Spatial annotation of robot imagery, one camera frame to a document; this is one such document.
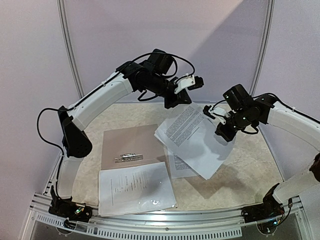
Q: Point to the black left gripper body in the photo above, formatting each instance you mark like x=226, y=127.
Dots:
x=181, y=99

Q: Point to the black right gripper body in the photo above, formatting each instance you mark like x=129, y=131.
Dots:
x=222, y=128

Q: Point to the dense text white sheet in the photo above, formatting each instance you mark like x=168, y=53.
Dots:
x=190, y=135

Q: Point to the pink paper folder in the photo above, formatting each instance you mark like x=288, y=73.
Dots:
x=139, y=140

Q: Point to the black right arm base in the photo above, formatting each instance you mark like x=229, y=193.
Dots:
x=268, y=209

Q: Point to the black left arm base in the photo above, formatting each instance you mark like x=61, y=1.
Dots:
x=68, y=209

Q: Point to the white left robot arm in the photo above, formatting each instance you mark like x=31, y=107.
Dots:
x=148, y=75

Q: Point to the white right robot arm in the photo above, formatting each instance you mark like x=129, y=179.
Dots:
x=268, y=109

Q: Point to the metal folder clip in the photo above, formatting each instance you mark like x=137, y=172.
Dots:
x=128, y=157

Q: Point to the white paper stack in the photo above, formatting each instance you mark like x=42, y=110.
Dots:
x=177, y=168

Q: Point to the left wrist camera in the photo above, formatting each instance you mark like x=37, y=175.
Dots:
x=189, y=82

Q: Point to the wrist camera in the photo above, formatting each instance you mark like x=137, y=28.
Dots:
x=217, y=114
x=189, y=82

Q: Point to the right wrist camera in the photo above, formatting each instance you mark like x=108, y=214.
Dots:
x=217, y=114

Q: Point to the aluminium frame right post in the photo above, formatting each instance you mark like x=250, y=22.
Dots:
x=263, y=45

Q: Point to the aluminium frame post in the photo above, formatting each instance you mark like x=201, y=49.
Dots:
x=61, y=6
x=263, y=45

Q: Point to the aluminium front rail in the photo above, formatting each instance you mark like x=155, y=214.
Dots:
x=217, y=224

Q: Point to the aluminium frame left post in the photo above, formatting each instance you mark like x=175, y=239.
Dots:
x=61, y=6

